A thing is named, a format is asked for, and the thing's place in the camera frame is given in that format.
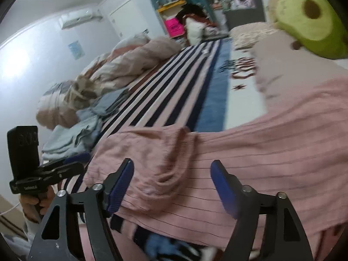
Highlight green avocado plush toy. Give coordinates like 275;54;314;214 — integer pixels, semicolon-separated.
274;0;348;61

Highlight dark bookshelf with items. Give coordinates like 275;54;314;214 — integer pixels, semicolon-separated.
224;4;266;29

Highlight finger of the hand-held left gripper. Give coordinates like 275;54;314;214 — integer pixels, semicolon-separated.
41;152;91;170
56;162;85;181

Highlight person's left hand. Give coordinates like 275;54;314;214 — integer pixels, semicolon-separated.
18;187;57;224

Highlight grey-blue folded garment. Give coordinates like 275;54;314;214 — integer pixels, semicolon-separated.
89;88;131;118

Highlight light blue garment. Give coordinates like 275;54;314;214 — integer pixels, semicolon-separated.
40;114;103;161

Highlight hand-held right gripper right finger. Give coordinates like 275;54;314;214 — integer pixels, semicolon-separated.
210;160;315;261

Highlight pink checked pants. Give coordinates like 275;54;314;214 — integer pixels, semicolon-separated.
82;77;348;261

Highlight white air conditioner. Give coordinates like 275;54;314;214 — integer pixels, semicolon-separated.
59;8;104;30

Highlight white door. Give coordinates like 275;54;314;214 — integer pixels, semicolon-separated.
107;0;151;39

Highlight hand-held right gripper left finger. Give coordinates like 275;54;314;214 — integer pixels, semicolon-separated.
27;158;134;261

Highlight striped printed blanket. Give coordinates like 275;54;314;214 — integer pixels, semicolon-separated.
58;36;272;261

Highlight yellow shelf unit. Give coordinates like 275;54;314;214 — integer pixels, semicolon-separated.
156;0;187;13

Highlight floral pillow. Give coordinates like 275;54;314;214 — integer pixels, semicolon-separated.
229;21;281;51

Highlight patterned crumpled duvet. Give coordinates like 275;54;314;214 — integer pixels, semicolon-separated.
36;33;186;130

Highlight tan plush toy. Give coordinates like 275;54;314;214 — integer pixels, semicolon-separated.
266;0;286;24

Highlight small wall poster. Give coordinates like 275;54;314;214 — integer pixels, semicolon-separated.
67;40;85;60

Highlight pink shopping bag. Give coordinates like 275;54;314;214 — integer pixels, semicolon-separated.
164;17;183;37

